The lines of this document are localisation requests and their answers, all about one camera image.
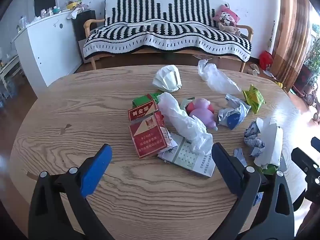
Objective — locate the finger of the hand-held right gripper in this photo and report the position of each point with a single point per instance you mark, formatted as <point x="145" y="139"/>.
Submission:
<point x="316" y="143"/>
<point x="303" y="158"/>

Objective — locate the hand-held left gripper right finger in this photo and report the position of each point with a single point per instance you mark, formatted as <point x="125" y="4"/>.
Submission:
<point x="225" y="165"/>

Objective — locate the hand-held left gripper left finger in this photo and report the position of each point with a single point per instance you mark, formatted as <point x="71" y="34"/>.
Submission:
<point x="96" y="170"/>

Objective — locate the white green cigarette pack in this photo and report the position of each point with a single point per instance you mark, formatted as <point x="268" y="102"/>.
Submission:
<point x="190" y="160"/>

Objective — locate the white paper ball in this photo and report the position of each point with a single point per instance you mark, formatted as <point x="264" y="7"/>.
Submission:
<point x="167" y="78"/>

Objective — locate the grey blue paper scrap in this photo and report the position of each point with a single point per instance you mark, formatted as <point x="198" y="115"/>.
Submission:
<point x="240" y="155"/>

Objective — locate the green wrapper scrap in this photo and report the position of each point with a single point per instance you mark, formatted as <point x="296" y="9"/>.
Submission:
<point x="270" y="169"/>

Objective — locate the torn white paper box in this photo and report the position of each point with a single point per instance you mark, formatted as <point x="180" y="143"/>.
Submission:
<point x="271" y="142"/>

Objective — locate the crumpled blue white paper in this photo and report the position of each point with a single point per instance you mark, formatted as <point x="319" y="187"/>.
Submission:
<point x="253" y="142"/>

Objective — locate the silver blue foil wrapper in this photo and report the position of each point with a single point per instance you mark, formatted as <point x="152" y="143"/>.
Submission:
<point x="235" y="120"/>

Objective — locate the purple pink plastic toy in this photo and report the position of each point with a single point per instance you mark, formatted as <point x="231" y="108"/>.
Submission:
<point x="202" y="115"/>

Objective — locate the white crumpled plastic bag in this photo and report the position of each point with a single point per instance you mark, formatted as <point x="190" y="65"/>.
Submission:
<point x="185" y="122"/>

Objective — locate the red white cigarette pack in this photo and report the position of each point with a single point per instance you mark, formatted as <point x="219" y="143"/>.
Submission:
<point x="150" y="140"/>

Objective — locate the large potted plant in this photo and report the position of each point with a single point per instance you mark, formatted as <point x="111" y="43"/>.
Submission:
<point x="303" y="77"/>

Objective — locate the yellow toy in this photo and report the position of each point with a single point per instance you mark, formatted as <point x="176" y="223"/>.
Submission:
<point x="279" y="84"/>

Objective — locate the yellow green snack packet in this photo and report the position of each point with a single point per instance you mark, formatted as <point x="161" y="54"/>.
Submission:
<point x="253" y="98"/>

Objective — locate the red pack with gold lettering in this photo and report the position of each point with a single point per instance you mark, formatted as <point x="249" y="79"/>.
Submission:
<point x="142" y="111"/>

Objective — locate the green crumpled pack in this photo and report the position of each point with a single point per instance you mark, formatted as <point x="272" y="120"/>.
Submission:
<point x="142" y="100"/>

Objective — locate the clear plastic bag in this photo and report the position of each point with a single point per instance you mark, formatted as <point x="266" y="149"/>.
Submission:
<point x="217" y="78"/>

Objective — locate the red bag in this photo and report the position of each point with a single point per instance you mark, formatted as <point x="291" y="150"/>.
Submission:
<point x="265" y="60"/>

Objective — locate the brown patterned curtain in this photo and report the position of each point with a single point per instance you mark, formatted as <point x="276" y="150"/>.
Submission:
<point x="290" y="30"/>

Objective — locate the white cabinet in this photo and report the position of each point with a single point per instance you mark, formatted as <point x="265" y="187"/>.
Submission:
<point x="52" y="50"/>

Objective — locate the white low shelf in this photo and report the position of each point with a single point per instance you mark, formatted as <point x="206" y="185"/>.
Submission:
<point x="10" y="66"/>

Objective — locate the beige plush toy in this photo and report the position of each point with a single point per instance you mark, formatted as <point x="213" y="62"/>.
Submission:
<point x="232" y="30"/>

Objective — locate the striped black white sofa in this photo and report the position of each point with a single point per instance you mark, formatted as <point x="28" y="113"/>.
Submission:
<point x="162" y="35"/>

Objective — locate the black side cabinet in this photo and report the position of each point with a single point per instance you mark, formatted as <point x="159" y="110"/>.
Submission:
<point x="83" y="26"/>

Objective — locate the wooden sofa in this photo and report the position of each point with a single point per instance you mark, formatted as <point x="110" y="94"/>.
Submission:
<point x="91" y="23"/>

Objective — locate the pink plush cushion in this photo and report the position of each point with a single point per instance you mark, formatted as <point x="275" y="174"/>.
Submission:
<point x="226" y="16"/>

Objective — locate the clutter of bottles and toys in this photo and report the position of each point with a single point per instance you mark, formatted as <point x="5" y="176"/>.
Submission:
<point x="72" y="6"/>

